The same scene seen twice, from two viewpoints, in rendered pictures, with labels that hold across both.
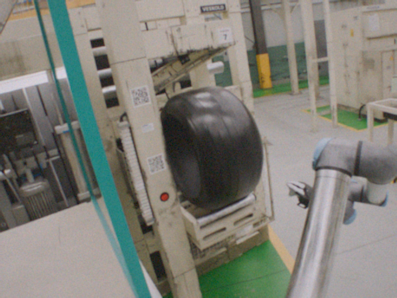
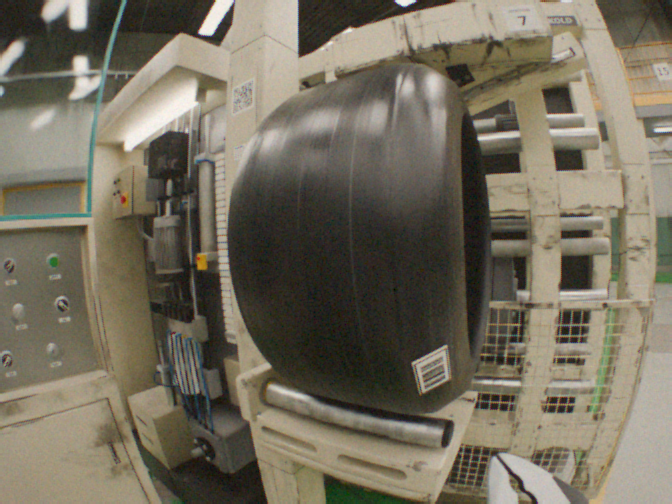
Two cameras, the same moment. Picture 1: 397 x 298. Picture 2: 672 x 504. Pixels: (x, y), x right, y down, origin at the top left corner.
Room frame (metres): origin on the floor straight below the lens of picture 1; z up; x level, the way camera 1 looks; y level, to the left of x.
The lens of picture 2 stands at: (0.97, -0.46, 1.19)
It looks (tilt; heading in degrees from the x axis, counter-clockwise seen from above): 3 degrees down; 57
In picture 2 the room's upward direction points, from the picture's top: 3 degrees counter-clockwise
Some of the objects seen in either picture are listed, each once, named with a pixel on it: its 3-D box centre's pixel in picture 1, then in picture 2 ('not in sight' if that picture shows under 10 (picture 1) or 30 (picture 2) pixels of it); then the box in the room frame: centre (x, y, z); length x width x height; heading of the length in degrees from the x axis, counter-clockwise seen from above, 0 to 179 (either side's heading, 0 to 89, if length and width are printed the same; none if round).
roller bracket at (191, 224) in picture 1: (179, 213); (307, 366); (1.28, 0.15, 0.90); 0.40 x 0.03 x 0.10; 25
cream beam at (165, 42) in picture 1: (177, 42); (445, 49); (1.67, 0.00, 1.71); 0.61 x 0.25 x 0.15; 115
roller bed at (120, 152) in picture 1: (140, 169); not in sight; (1.60, 0.35, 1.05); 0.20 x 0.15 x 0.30; 115
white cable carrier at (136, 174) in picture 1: (136, 174); (231, 241); (1.16, 0.28, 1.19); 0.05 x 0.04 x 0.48; 25
